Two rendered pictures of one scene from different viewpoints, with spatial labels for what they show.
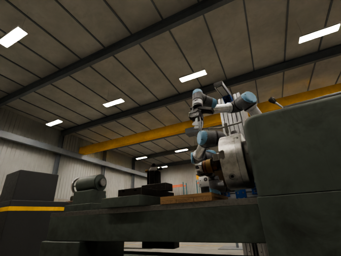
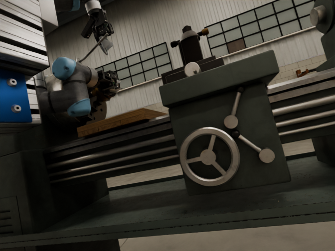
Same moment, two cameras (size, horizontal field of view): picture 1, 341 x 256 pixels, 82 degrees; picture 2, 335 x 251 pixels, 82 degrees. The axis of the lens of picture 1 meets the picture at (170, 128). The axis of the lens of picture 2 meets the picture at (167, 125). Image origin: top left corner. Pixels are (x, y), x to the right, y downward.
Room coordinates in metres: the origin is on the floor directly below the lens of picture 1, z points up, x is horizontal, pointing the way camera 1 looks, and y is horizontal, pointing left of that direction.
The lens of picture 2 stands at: (2.17, -0.14, 0.77)
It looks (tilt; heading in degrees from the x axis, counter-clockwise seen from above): 5 degrees up; 170
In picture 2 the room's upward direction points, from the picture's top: 13 degrees counter-clockwise
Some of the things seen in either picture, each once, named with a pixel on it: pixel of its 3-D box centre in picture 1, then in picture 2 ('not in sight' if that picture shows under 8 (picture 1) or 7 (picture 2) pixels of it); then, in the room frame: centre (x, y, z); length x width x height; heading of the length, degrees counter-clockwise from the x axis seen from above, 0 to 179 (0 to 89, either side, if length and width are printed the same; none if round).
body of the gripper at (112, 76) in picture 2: (204, 169); (102, 80); (1.35, -0.22, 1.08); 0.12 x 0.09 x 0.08; 152
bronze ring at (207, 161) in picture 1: (210, 165); (103, 91); (1.22, -0.24, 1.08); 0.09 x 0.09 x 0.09; 63
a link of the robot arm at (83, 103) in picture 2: (216, 187); (72, 99); (1.49, -0.32, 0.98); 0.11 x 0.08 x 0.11; 95
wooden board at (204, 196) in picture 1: (196, 200); (131, 124); (1.27, -0.14, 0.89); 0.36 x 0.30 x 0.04; 153
